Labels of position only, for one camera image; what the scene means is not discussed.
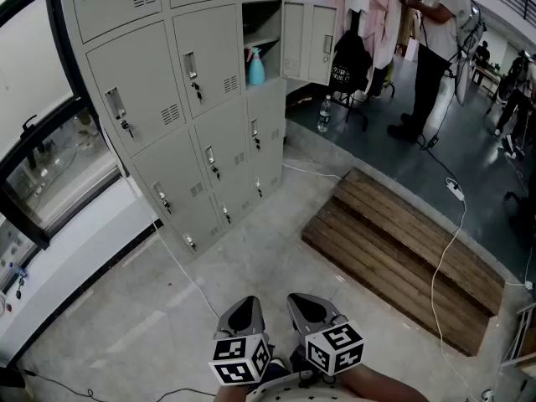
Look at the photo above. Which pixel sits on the wooden background table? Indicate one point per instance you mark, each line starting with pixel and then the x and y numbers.
pixel 488 75

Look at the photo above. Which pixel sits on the person's right forearm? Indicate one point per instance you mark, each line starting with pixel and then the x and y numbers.
pixel 377 385

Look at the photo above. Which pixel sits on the person's right shoe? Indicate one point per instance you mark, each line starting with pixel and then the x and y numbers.
pixel 298 360

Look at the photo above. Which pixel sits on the pink hanging garments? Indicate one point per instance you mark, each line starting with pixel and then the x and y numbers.
pixel 383 27

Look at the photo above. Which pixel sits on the white board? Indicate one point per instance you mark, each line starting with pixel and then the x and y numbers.
pixel 412 49

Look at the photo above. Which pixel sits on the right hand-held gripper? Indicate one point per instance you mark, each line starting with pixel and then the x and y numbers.
pixel 335 346

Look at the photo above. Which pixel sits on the white power strip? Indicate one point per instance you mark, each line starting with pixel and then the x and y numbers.
pixel 455 189

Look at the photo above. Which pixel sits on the grey metal locker cabinet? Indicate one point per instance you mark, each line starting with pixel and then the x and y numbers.
pixel 146 78

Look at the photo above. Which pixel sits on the blue spray bottle pink trigger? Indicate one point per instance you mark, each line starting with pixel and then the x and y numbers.
pixel 255 71

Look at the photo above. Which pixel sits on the black window frame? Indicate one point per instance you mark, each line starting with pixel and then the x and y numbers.
pixel 19 214

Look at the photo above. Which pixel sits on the clear plastic water bottle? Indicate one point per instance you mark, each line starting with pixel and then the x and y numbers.
pixel 324 115

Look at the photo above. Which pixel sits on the locker door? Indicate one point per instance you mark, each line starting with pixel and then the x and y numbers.
pixel 310 40

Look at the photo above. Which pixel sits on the person's shoe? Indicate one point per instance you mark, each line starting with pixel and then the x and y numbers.
pixel 298 360
pixel 277 369

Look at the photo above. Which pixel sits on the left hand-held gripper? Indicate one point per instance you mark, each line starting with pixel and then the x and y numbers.
pixel 240 360

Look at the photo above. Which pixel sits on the person's left shoe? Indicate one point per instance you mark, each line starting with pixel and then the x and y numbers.
pixel 277 369

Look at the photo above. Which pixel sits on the white metal frame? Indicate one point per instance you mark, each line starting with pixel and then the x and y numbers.
pixel 523 329

